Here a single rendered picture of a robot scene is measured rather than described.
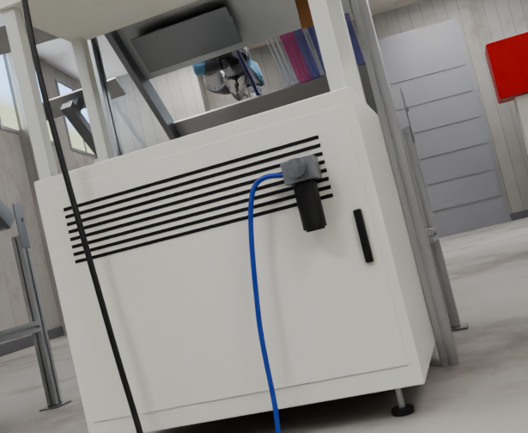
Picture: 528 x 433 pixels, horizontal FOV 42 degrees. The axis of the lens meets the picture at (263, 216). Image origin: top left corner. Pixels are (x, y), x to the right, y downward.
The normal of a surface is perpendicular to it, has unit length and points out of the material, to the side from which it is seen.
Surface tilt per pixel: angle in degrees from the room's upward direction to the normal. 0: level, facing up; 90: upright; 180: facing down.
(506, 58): 90
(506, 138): 90
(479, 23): 90
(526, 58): 90
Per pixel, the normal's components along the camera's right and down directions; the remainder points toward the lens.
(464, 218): -0.13, -0.03
